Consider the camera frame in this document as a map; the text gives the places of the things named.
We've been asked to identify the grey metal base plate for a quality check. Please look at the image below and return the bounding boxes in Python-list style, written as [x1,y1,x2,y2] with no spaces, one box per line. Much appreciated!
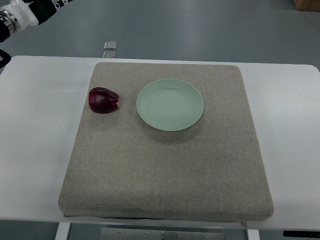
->
[100,227,226,240]

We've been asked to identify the black label strip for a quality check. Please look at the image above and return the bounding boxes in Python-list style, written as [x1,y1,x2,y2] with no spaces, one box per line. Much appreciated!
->
[283,230,320,238]

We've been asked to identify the brown cardboard box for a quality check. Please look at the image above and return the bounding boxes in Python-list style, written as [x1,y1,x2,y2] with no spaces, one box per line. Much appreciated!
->
[293,0,320,12]

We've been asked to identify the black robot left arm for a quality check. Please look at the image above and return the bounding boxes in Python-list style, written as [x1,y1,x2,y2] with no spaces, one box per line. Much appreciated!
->
[0,0,70,43]

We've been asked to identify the light green round plate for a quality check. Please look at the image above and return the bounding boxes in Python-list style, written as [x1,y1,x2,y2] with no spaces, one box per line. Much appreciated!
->
[136,78,204,132]

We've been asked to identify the lower metal floor plate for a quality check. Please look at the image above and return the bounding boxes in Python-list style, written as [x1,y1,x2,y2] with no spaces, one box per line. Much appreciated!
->
[103,51,117,59]

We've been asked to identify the white table frame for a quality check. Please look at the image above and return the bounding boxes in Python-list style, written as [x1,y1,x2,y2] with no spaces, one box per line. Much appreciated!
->
[55,218,261,240]

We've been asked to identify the metal floor plate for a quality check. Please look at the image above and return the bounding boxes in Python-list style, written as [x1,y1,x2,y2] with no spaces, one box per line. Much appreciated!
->
[103,51,117,59]
[103,41,117,50]

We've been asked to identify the beige fabric cushion mat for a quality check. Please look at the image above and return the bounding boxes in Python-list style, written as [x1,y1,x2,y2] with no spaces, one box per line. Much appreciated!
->
[58,62,273,222]

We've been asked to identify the upper metal floor plate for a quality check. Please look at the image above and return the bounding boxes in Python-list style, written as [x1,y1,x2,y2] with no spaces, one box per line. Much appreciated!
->
[103,41,117,50]

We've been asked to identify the dark red apple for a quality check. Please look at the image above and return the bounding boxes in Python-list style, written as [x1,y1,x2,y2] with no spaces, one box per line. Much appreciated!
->
[88,87,120,114]

